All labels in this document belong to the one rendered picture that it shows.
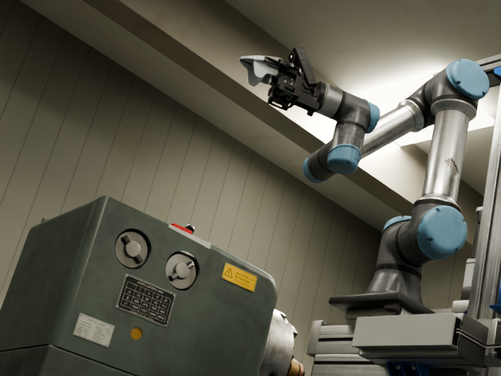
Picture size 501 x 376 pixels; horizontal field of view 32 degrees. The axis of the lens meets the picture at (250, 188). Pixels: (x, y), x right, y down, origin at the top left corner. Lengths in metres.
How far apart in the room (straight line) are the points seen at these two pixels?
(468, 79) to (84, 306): 1.10
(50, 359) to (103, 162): 4.07
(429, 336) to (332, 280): 5.60
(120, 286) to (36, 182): 3.66
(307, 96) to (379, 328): 0.57
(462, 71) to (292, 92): 0.47
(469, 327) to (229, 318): 0.72
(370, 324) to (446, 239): 0.28
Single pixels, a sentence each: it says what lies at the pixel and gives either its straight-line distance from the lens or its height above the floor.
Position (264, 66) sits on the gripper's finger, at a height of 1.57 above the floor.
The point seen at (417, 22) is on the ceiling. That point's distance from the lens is 5.13.
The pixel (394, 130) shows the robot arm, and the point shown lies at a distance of 2.32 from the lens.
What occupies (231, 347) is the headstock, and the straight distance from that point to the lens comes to 2.35.
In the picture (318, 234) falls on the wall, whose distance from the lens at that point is 7.38.
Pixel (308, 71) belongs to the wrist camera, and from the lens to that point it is 2.13.
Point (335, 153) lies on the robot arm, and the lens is 2.08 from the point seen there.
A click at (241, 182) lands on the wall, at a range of 6.85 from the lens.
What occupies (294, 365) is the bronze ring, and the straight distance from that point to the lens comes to 2.74.
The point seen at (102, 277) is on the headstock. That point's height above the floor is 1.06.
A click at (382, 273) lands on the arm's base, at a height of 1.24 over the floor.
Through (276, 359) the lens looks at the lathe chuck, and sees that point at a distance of 2.56.
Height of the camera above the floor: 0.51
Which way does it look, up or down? 23 degrees up
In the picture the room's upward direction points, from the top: 15 degrees clockwise
